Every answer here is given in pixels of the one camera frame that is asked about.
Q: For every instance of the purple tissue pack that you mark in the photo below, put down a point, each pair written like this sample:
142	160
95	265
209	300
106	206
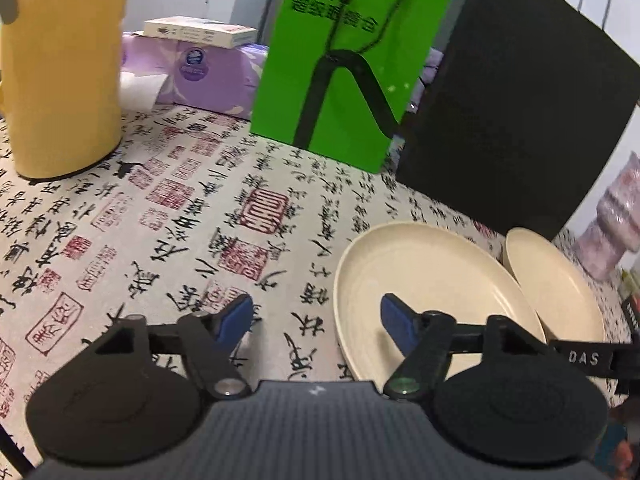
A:
215	80

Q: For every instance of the black paper bag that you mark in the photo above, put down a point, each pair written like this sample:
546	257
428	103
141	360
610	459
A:
515	110

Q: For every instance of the white tissue paper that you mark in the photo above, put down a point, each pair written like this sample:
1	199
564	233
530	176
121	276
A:
142	91

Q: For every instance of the green paper bag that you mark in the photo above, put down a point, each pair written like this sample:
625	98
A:
350	20

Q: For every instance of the white flat box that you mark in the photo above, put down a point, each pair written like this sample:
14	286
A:
200	31

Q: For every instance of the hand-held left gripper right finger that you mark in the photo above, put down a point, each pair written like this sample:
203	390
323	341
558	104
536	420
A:
400	322

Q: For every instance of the calligraphy printed tablecloth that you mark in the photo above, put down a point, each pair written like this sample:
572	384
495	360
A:
150	240

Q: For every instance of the cream plate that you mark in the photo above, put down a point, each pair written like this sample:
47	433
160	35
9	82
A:
450	280
555	290

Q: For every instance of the yellow thermos jug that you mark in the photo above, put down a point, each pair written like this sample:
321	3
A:
65	85

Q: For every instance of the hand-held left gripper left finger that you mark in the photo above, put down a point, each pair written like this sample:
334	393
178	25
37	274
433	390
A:
234	320

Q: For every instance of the pink textured vase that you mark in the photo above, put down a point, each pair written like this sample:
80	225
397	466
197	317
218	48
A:
612	225

